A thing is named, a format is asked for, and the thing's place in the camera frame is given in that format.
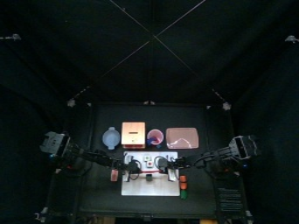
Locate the white printed label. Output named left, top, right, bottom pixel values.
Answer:
left=218, top=186, right=246, bottom=214

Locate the white cutting board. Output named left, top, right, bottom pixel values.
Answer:
left=121, top=150, right=182, bottom=197

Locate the pink square plate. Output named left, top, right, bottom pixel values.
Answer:
left=165, top=127, right=202, bottom=150

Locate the pink cup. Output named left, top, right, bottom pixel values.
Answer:
left=146, top=129, right=165, bottom=149

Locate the thin diagonal cord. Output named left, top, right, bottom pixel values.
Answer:
left=107, top=0, right=227, bottom=103
left=71, top=0, right=209, bottom=100

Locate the light blue handled bowl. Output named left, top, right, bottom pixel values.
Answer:
left=102, top=126, right=123, bottom=151

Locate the orange wooden box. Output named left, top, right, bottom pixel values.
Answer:
left=121, top=122, right=147, bottom=149

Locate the blue toy in cup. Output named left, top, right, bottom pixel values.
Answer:
left=147, top=137, right=162, bottom=148

